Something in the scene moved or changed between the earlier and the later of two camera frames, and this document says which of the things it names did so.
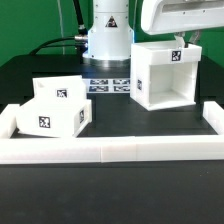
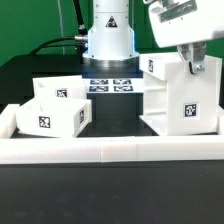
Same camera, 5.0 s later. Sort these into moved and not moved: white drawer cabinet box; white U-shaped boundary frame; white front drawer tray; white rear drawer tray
Moved: white drawer cabinet box
Not moved: white front drawer tray; white U-shaped boundary frame; white rear drawer tray
